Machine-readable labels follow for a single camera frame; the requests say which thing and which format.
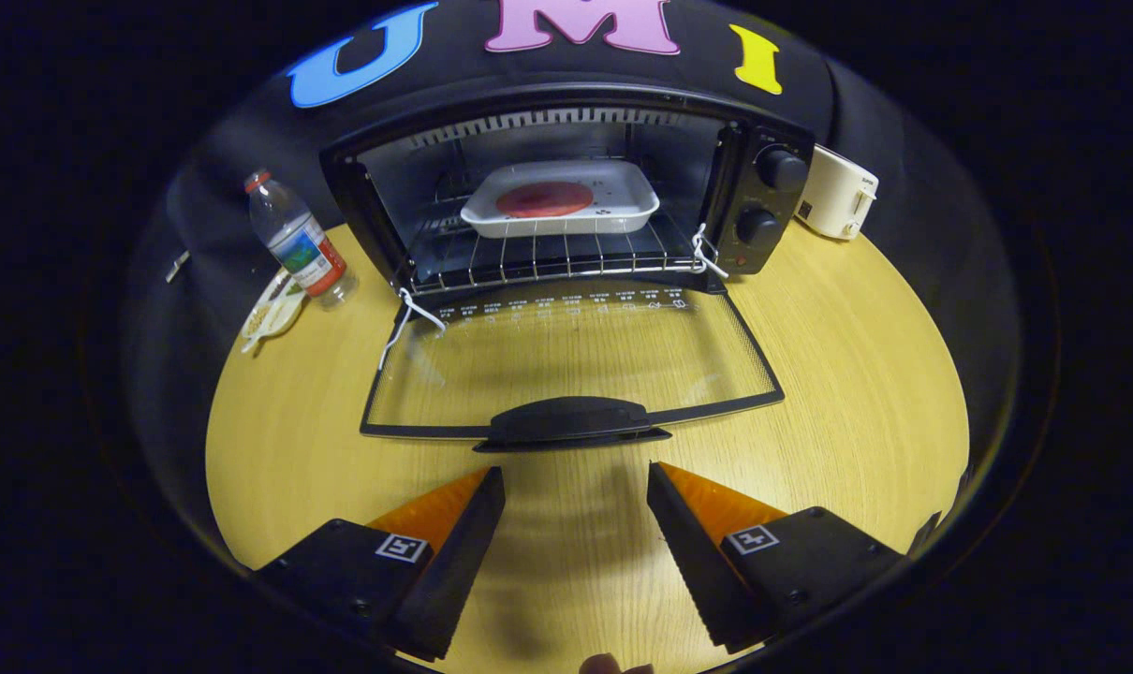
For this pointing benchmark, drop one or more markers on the grey clothes peg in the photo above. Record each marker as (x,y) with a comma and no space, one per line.
(176,267)

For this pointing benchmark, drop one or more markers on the clear plastic water bottle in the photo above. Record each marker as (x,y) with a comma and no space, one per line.
(300,248)

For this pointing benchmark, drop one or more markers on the round pink meat slice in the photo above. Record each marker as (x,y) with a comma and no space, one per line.
(543,199)

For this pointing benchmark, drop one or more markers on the black backdrop cloth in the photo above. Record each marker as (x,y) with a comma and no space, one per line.
(454,70)

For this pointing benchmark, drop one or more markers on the black toaster oven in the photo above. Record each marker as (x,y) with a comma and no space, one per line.
(749,197)

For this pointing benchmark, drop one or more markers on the clear wrapped packet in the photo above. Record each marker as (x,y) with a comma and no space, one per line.
(272,314)

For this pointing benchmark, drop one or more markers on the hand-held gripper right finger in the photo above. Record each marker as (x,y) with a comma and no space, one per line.
(698,571)

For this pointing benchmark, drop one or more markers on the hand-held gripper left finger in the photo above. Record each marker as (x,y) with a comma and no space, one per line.
(459,571)

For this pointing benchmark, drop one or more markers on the white rectangular food tray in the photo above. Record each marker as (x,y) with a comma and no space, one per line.
(623,187)

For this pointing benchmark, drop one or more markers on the white bread toaster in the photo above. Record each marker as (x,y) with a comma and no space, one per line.
(838,192)

